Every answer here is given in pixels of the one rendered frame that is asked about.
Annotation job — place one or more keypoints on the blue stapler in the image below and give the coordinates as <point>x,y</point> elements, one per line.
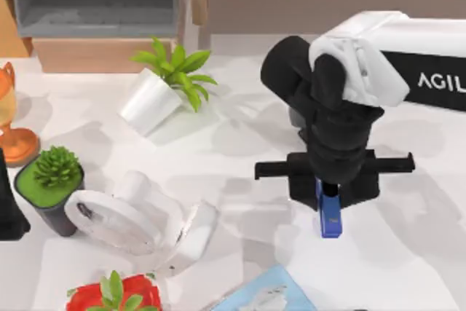
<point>330,218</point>

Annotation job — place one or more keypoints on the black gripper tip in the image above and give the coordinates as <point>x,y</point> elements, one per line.
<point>8,209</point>

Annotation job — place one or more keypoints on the orange trophy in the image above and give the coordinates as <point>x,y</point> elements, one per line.
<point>16,143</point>

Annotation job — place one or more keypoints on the white desk fan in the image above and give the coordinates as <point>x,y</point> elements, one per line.
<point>120,216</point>

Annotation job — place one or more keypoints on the red and white plant pot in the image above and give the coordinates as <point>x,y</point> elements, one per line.
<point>138,294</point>

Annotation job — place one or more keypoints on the white pot with green plant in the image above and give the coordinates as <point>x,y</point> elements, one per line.
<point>151,105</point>

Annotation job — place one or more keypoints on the light blue book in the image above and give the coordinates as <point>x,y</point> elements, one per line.
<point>265,294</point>

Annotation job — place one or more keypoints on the black pot with green plant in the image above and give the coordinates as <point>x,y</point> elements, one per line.
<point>49,187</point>

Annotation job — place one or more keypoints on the pale wooden drawer front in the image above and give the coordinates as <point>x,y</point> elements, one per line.
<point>102,54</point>

